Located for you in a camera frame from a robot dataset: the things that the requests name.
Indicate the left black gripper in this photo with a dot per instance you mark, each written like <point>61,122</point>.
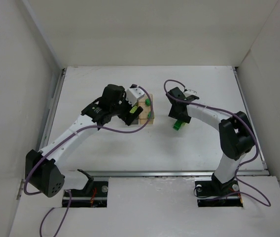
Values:
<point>126,111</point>

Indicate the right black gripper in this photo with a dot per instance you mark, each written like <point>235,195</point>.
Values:
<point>179,116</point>

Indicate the lime green 2x3 lego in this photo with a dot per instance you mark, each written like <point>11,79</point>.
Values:
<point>133,110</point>

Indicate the small dark green lego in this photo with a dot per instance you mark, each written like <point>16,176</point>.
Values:
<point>147,102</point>

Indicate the dark green long lego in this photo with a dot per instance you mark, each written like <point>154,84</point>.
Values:
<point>177,125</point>

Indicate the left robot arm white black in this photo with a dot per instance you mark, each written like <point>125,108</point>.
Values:
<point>43,167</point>

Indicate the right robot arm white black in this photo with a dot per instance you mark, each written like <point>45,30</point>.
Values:
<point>235,132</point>

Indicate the orange transparent container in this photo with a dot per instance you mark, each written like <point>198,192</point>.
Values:
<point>143,116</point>

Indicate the grey transparent container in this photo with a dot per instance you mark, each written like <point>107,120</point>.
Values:
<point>136,121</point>

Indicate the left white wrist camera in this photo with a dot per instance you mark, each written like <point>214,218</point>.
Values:
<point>133,94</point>

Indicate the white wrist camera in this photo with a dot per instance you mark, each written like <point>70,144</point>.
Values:
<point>133,94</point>
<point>189,92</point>

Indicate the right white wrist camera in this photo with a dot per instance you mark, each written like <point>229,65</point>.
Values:
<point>189,92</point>

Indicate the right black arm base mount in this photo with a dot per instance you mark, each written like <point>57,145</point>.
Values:
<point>209,196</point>

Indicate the aluminium front rail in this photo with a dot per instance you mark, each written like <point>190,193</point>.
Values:
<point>171,173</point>

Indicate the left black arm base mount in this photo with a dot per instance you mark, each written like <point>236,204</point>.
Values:
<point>83,190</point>

